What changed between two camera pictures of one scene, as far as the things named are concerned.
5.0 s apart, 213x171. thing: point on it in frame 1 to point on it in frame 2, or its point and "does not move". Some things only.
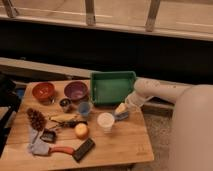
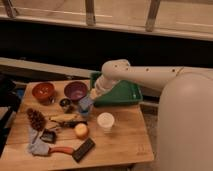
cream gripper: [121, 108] to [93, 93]
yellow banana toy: [61, 118] does not move
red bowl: [44, 92] does not move
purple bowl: [76, 91] does not move
